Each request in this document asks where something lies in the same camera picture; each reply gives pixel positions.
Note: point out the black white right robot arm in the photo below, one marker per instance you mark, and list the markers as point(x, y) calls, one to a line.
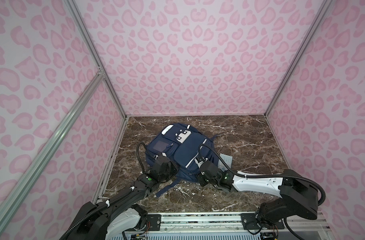
point(295, 195)

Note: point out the navy blue student backpack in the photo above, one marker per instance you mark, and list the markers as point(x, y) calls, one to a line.
point(184, 145)

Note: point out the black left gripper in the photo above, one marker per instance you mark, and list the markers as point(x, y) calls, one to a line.
point(175, 169)

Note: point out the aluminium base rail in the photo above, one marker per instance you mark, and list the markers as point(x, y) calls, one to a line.
point(214, 226)

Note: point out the diagonal aluminium frame bar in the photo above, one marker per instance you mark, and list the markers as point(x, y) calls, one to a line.
point(19, 193)

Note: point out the right aluminium corner post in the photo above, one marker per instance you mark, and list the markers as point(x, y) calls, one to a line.
point(320, 16)

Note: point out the grey blue calculator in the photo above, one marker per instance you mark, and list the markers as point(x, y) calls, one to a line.
point(227, 159)

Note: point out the aluminium corner frame post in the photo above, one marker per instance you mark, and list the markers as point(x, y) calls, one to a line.
point(81, 26)

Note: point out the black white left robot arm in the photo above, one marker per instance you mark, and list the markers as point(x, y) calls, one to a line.
point(92, 220)

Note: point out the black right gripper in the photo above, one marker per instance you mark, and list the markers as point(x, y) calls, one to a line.
point(199, 178)

